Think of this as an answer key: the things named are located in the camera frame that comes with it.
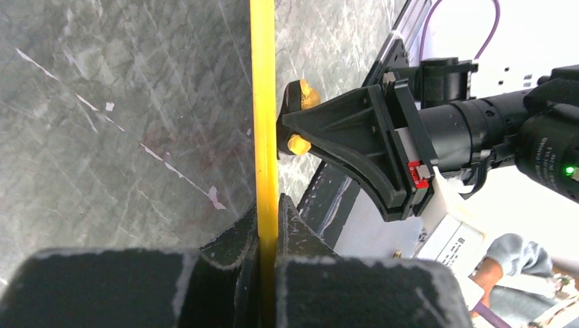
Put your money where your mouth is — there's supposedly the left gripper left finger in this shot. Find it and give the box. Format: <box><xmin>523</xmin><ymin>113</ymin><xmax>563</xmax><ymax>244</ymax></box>
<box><xmin>199</xmin><ymin>201</ymin><xmax>257</xmax><ymax>272</ymax></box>

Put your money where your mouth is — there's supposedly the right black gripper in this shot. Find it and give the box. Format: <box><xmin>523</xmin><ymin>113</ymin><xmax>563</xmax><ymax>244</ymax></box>
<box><xmin>301</xmin><ymin>72</ymin><xmax>438</xmax><ymax>217</ymax></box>

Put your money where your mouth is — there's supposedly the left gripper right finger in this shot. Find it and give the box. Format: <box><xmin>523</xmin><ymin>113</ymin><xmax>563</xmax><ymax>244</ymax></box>
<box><xmin>276</xmin><ymin>193</ymin><xmax>339</xmax><ymax>263</ymax></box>

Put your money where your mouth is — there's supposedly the yellow black eraser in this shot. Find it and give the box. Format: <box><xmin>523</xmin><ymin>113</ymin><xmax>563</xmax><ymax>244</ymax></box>
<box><xmin>276</xmin><ymin>79</ymin><xmax>321</xmax><ymax>157</ymax></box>

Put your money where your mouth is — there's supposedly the yellow-framed whiteboard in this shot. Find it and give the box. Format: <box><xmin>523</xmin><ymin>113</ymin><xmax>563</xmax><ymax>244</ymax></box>
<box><xmin>1</xmin><ymin>1</ymin><xmax>261</xmax><ymax>327</ymax></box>

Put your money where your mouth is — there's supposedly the operator grey sleeve forearm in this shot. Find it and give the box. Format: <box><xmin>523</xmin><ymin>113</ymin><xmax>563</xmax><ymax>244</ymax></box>
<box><xmin>486</xmin><ymin>233</ymin><xmax>554</xmax><ymax>277</ymax></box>

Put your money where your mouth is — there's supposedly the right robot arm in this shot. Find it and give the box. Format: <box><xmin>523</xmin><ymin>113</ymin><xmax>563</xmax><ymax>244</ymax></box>
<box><xmin>277</xmin><ymin>57</ymin><xmax>578</xmax><ymax>221</ymax></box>

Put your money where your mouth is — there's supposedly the operator hand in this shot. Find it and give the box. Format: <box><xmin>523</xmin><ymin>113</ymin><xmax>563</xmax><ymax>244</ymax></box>
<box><xmin>470</xmin><ymin>258</ymin><xmax>503</xmax><ymax>308</ymax></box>

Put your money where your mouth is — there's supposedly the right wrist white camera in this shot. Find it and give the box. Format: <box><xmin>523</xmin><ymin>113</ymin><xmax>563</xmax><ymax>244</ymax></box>
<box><xmin>413</xmin><ymin>170</ymin><xmax>488</xmax><ymax>311</ymax></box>

